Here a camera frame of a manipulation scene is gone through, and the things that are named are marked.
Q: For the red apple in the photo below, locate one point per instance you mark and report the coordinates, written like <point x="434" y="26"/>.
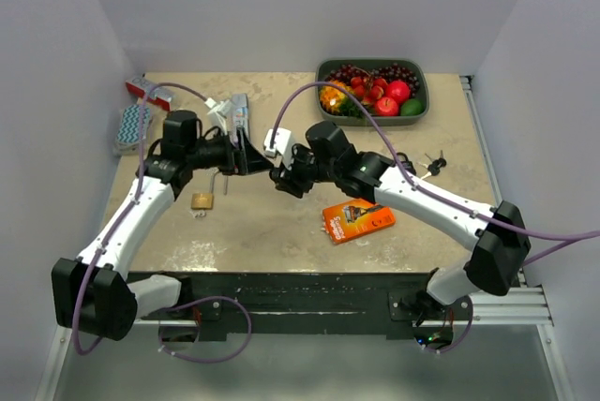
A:
<point x="386" y="106"/>
<point x="398" y="90"/>

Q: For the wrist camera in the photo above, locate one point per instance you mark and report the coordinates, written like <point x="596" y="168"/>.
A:
<point x="278" y="143"/>
<point x="218" y="113"/>

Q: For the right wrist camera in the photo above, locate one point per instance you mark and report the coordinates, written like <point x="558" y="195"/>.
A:
<point x="278" y="143"/>

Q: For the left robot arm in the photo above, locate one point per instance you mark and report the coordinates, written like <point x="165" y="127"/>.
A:
<point x="91" y="293"/>

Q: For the blue zigzag sponge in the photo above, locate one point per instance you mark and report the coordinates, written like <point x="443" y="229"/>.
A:
<point x="133" y="130"/>

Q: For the black base frame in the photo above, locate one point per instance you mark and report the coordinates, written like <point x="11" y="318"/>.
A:
<point x="384" y="304"/>

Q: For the red toothpaste box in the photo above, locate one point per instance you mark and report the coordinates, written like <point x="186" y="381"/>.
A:
<point x="162" y="97"/>

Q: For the red apple back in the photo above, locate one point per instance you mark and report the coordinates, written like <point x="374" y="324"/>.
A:
<point x="398" y="90"/>

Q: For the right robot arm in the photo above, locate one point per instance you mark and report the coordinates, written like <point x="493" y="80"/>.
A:
<point x="492" y="234"/>

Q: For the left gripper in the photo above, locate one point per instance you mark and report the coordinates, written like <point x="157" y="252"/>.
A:
<point x="246" y="158"/>

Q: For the orange razor box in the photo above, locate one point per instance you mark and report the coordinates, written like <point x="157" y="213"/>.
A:
<point x="353" y="219"/>

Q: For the red strawberries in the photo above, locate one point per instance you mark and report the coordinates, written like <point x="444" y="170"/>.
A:
<point x="367" y="89"/>

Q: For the purple toothpaste box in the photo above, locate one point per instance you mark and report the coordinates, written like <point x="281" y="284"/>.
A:
<point x="240" y="112"/>

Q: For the grey fruit tray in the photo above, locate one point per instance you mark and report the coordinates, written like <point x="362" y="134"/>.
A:
<point x="354" y="113"/>

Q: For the black padlock keys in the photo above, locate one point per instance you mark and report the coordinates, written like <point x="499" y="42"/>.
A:
<point x="434" y="165"/>

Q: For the black padlock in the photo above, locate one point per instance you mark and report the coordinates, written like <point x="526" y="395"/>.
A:
<point x="407" y="164"/>

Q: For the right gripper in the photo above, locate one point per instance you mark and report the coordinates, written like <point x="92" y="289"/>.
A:
<point x="289" y="177"/>

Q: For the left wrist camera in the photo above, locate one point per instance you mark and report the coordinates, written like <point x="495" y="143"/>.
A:
<point x="218" y="113"/>

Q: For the dark grapes bunch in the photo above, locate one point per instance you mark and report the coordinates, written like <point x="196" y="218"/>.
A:
<point x="350" y="74"/>

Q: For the red apple front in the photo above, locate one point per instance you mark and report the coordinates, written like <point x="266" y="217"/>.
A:
<point x="386" y="106"/>

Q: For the brass padlock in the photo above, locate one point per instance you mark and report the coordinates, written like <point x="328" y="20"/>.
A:
<point x="203" y="201"/>

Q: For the orange pineapple toy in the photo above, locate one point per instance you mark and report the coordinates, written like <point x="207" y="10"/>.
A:
<point x="334" y="100"/>

